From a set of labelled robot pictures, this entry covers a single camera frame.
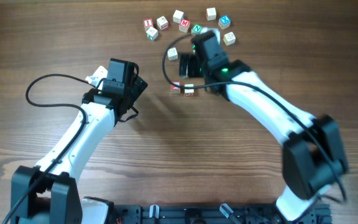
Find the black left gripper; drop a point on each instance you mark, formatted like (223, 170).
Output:
(138, 86)

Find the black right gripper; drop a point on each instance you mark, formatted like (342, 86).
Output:
(192, 70)

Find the green N letter block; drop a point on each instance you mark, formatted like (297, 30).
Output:
(196, 29)

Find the green E W block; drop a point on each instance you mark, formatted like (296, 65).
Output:
(172, 54)

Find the red Q picture block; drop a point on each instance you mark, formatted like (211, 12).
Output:
(189, 90)

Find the red M letter block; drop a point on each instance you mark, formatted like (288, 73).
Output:
(184, 25)

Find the red A letter block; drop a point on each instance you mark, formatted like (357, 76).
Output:
(175, 87)

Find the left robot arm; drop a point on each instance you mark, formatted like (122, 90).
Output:
(48, 192)

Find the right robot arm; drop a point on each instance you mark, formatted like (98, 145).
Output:
(313, 155)

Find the yellow-sided picture block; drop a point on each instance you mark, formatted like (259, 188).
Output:
(229, 38)

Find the blue X letter block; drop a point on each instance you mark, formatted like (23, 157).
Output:
(224, 22)

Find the red-sided plain top block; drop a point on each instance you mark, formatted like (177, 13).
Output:
(211, 13)

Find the plain blue-sided block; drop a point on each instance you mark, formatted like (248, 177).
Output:
(178, 16)

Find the red 6 number block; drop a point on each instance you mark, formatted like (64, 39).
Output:
(162, 23)

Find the green J letter block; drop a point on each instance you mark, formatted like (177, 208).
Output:
(152, 33)

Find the red I letter block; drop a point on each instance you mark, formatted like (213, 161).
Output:
(148, 23)

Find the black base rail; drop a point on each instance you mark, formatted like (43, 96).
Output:
(216, 214)

